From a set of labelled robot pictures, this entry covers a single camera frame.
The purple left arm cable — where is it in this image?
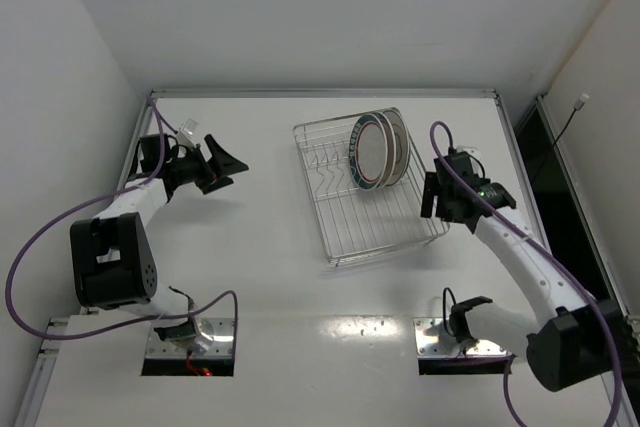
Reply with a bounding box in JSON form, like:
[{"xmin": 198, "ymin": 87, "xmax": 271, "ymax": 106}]
[{"xmin": 4, "ymin": 99, "xmax": 239, "ymax": 341}]

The blue floral green plate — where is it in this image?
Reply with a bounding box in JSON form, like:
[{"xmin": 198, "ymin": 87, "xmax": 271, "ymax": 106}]
[{"xmin": 404, "ymin": 126, "xmax": 411, "ymax": 172}]

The metal wire dish rack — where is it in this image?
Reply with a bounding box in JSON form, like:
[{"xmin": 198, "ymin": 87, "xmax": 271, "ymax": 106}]
[{"xmin": 293, "ymin": 107, "xmax": 449, "ymax": 267}]

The black base cable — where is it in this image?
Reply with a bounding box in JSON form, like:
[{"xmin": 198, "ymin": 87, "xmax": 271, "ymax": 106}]
[
  {"xmin": 442, "ymin": 286, "xmax": 461, "ymax": 338},
  {"xmin": 168, "ymin": 286, "xmax": 197, "ymax": 311}
]

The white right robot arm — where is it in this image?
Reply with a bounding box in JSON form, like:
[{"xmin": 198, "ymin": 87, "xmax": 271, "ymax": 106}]
[{"xmin": 421, "ymin": 151, "xmax": 622, "ymax": 392}]

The black right base cable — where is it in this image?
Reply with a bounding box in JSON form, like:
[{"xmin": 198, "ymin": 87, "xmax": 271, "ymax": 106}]
[{"xmin": 442, "ymin": 286, "xmax": 461, "ymax": 338}]

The black left base cable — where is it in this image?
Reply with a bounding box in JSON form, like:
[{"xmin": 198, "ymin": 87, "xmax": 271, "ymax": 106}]
[{"xmin": 168, "ymin": 286, "xmax": 197, "ymax": 311}]

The metal base plate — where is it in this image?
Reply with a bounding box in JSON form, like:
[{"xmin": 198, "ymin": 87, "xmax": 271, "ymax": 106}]
[
  {"xmin": 145, "ymin": 318, "xmax": 234, "ymax": 360},
  {"xmin": 413, "ymin": 317, "xmax": 510, "ymax": 360}
]

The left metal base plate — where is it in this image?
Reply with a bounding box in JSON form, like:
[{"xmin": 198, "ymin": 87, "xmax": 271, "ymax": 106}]
[{"xmin": 145, "ymin": 318, "xmax": 234, "ymax": 360}]

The black cable with white plug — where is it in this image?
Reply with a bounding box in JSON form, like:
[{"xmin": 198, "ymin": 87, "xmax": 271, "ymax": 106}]
[{"xmin": 530, "ymin": 93, "xmax": 590, "ymax": 183}]

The white plate with grey rim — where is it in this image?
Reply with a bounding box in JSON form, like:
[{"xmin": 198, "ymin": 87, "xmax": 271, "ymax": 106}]
[{"xmin": 383, "ymin": 108, "xmax": 406, "ymax": 186}]

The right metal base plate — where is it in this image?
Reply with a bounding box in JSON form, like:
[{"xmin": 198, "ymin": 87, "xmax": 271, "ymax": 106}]
[{"xmin": 413, "ymin": 317, "xmax": 510, "ymax": 360}]

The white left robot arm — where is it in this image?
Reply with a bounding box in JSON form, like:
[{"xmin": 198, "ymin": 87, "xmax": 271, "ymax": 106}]
[{"xmin": 70, "ymin": 134, "xmax": 249, "ymax": 351}]

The green rimmed plate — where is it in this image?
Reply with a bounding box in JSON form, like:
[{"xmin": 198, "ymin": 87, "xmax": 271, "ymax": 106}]
[
  {"xmin": 374, "ymin": 110, "xmax": 396, "ymax": 187},
  {"xmin": 348, "ymin": 113, "xmax": 387, "ymax": 191}
]

